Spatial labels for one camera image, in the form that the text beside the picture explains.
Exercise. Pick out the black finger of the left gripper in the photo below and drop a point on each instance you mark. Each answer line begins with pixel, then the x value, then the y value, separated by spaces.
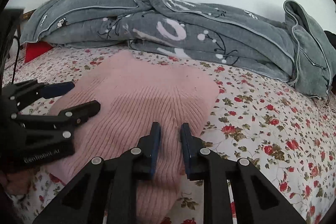
pixel 46 126
pixel 16 97

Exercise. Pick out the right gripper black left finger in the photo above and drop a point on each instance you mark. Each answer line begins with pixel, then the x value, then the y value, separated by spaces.
pixel 105 191

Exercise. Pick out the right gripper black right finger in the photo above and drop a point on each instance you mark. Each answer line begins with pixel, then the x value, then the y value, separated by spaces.
pixel 234 191

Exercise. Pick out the pink knitted sweater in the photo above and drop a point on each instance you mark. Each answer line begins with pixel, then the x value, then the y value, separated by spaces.
pixel 133 94

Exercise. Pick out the left hand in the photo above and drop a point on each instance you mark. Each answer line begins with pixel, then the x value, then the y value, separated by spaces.
pixel 18 184

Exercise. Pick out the red cloth item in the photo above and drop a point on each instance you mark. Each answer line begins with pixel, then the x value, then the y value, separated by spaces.
pixel 34 50

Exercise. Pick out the floral bed sheet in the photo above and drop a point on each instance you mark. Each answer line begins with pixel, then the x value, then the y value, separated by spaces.
pixel 287 136

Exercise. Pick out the grey patterned blanket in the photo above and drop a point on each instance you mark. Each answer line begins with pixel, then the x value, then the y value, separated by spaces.
pixel 295 51

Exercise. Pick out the black garment on footboard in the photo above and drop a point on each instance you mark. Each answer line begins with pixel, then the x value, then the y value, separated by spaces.
pixel 331 37

